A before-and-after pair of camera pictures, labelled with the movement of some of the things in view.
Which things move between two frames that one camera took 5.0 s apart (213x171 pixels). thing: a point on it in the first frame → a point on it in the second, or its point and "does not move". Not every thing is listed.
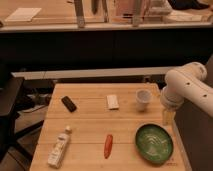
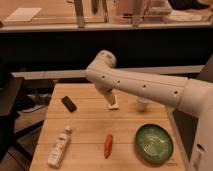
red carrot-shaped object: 108,146 does not move
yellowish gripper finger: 168,117 → 111,98
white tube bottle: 58,150 does not move
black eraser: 67,102 does not move
